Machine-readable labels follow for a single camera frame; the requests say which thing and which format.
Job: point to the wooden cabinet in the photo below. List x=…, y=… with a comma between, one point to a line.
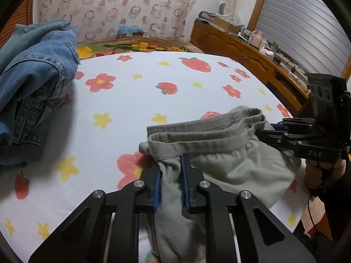
x=241, y=57

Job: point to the pale blue denim garment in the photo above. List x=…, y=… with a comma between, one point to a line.
x=35, y=30

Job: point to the dark flat box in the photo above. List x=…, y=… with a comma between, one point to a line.
x=207, y=16

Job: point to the grey window shutter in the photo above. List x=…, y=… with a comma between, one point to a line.
x=301, y=19

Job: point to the circle-patterned lace curtain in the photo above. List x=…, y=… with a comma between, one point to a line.
x=123, y=2

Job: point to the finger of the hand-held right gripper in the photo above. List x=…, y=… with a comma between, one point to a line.
x=277, y=137
x=296, y=123

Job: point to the cardboard box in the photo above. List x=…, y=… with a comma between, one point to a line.
x=226, y=24

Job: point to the small blue box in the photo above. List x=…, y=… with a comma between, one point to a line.
x=129, y=31

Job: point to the brown floral blanket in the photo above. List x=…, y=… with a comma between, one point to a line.
x=123, y=46

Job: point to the wooden louvered wardrobe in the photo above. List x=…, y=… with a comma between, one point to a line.
x=23, y=13

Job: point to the white flowered bed sheet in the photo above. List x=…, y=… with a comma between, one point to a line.
x=123, y=115

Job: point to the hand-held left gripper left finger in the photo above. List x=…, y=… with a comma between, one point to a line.
x=156, y=194

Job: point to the blue denim jacket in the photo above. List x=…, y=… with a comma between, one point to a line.
x=35, y=82

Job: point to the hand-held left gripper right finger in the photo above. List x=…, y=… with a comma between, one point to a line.
x=186, y=186

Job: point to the grey-green pants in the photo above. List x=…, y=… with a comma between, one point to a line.
x=233, y=164

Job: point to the person's right hand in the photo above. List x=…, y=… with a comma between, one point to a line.
x=312, y=175

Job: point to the white tissue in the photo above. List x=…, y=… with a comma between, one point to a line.
x=266, y=51

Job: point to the wooden window frame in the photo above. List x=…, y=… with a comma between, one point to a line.
x=259, y=2

